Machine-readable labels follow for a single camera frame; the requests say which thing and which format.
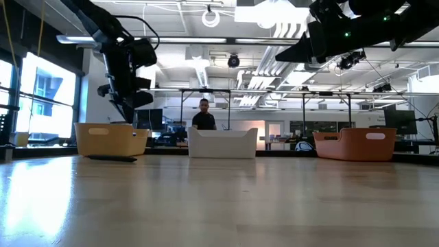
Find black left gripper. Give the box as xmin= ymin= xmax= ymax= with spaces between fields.
xmin=97 ymin=47 xmax=154 ymax=124

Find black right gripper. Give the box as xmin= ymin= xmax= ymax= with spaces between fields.
xmin=275 ymin=0 xmax=354 ymax=64

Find black monitor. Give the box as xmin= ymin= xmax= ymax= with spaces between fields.
xmin=383 ymin=108 xmax=418 ymax=136
xmin=136 ymin=108 xmax=164 ymax=131

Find yellow plastic bin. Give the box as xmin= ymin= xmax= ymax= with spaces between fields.
xmin=74 ymin=122 xmax=151 ymax=157

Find white ceiling light panel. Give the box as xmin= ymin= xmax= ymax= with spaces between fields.
xmin=234 ymin=5 xmax=311 ymax=25

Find black oblong object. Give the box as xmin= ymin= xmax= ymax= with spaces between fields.
xmin=86 ymin=154 xmax=139 ymax=163

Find person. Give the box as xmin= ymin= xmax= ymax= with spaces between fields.
xmin=191 ymin=97 xmax=217 ymax=131

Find large window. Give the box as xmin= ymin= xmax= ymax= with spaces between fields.
xmin=0 ymin=51 xmax=79 ymax=148

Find long ceiling light tube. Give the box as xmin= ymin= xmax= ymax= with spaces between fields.
xmin=56 ymin=33 xmax=228 ymax=45

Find black white round object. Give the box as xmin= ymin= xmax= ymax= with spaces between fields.
xmin=294 ymin=141 xmax=314 ymax=152

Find white plastic bin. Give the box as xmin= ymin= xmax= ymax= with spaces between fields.
xmin=187 ymin=126 xmax=259 ymax=159

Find yellow cup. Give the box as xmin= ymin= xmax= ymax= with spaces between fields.
xmin=14 ymin=131 xmax=30 ymax=148

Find orange plastic bin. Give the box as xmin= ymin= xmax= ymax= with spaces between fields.
xmin=312 ymin=127 xmax=398 ymax=162

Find black equipment stand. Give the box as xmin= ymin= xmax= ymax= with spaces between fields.
xmin=0 ymin=102 xmax=21 ymax=161

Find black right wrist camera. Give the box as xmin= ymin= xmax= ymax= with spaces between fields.
xmin=337 ymin=50 xmax=367 ymax=71

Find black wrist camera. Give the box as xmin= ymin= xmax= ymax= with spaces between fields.
xmin=337 ymin=50 xmax=367 ymax=71
xmin=132 ymin=38 xmax=158 ymax=69

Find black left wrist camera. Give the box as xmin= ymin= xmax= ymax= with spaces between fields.
xmin=132 ymin=38 xmax=158 ymax=69

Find black metal gantry frame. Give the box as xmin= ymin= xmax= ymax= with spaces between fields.
xmin=178 ymin=88 xmax=354 ymax=138

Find white cable coil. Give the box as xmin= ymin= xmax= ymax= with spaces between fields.
xmin=201 ymin=9 xmax=222 ymax=29

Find black metal table frame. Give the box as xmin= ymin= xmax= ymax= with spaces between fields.
xmin=0 ymin=145 xmax=439 ymax=165

